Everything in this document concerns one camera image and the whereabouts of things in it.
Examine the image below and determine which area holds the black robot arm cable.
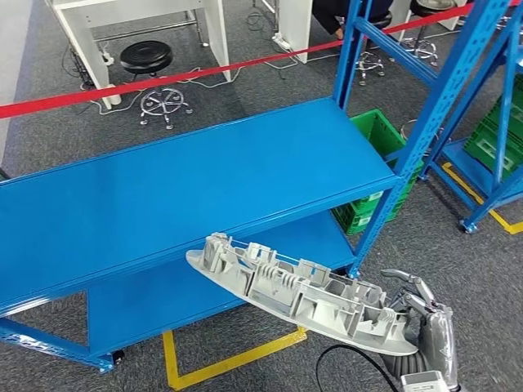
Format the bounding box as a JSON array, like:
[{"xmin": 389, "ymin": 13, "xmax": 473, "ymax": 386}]
[{"xmin": 315, "ymin": 344, "xmax": 400, "ymax": 392}]

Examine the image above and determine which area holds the black round stool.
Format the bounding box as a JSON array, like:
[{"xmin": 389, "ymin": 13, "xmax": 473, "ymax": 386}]
[{"xmin": 119, "ymin": 39, "xmax": 194, "ymax": 131}]

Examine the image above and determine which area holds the white desk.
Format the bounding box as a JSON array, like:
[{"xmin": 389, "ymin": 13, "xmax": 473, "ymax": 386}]
[{"xmin": 48, "ymin": 0, "xmax": 232, "ymax": 110}]

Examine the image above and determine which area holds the person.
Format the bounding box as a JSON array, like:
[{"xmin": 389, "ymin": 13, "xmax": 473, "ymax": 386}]
[{"xmin": 312, "ymin": 0, "xmax": 394, "ymax": 41}]

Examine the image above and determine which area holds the red barrier belt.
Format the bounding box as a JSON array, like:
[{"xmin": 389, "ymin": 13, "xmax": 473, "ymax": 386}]
[{"xmin": 0, "ymin": 0, "xmax": 523, "ymax": 121}]

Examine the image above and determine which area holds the stool with chrome star base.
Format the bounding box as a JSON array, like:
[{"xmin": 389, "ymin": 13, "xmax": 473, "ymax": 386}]
[
  {"xmin": 354, "ymin": 11, "xmax": 395, "ymax": 87},
  {"xmin": 408, "ymin": 0, "xmax": 460, "ymax": 61}
]

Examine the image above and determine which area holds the grey plastic wheel hubcap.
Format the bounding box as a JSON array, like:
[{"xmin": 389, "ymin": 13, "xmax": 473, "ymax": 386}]
[{"xmin": 185, "ymin": 232, "xmax": 420, "ymax": 358}]

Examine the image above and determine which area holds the white desk panel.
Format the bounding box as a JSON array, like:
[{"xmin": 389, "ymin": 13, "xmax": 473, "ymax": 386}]
[{"xmin": 277, "ymin": 0, "xmax": 314, "ymax": 65}]

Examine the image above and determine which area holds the green plastic crate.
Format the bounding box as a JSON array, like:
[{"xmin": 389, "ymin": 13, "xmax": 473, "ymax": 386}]
[
  {"xmin": 463, "ymin": 74, "xmax": 523, "ymax": 180},
  {"xmin": 331, "ymin": 109, "xmax": 424, "ymax": 237}
]

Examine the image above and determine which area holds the white floor cable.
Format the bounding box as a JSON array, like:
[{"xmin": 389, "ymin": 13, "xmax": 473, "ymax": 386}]
[{"xmin": 78, "ymin": 52, "xmax": 300, "ymax": 117}]

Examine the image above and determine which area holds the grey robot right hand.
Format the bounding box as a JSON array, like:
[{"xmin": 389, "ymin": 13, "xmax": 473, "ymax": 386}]
[{"xmin": 380, "ymin": 268, "xmax": 460, "ymax": 390}]

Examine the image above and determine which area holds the blue metal shelf rack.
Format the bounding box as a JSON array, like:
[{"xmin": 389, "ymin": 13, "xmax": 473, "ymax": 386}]
[
  {"xmin": 420, "ymin": 0, "xmax": 523, "ymax": 234},
  {"xmin": 0, "ymin": 0, "xmax": 511, "ymax": 376}
]

